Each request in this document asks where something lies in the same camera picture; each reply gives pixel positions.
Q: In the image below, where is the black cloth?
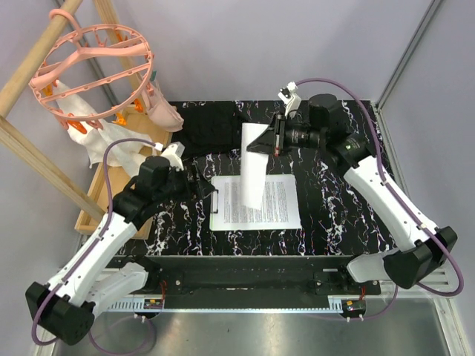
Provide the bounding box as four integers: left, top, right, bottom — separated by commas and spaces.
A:
172, 102, 249, 159

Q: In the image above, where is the pink round clothes hanger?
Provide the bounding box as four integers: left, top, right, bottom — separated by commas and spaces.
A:
29, 8, 154, 133

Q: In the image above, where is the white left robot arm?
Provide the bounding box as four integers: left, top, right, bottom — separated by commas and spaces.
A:
25, 155, 215, 346

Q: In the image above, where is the white paper stack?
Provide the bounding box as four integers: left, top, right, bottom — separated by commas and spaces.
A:
240, 123, 269, 209

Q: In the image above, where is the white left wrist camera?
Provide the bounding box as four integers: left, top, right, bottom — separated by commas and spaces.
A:
154, 142, 185, 171

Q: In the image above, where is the grey slotted cable duct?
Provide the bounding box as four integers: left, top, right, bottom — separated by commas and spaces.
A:
107, 297, 343, 314

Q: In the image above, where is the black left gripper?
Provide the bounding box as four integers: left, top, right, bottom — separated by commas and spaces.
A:
155, 162, 215, 204

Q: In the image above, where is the white towel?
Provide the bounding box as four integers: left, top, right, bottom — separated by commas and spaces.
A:
55, 79, 163, 179

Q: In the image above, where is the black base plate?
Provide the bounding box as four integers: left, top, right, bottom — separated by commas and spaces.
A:
111, 256, 381, 312

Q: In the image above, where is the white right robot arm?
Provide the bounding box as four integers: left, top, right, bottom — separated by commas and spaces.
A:
243, 93, 458, 294

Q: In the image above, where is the aluminium corner post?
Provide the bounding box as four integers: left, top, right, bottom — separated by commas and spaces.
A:
376, 0, 445, 110

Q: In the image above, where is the wooden rack frame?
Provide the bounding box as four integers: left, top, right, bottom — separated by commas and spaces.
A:
0, 0, 129, 225

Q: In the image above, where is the green clipboard folder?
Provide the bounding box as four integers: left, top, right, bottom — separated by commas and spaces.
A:
210, 177, 223, 231

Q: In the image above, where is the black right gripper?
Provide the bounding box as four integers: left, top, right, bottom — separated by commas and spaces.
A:
248, 113, 325, 156

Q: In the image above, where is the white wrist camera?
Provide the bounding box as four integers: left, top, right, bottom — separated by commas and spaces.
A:
154, 142, 185, 171
278, 82, 301, 118

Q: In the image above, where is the wooden tray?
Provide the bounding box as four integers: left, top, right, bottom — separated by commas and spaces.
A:
75, 105, 172, 236

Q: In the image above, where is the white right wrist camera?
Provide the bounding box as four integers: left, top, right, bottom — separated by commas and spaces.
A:
278, 82, 301, 118

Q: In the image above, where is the pink bra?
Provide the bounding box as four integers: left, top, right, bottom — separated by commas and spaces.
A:
143, 82, 184, 133

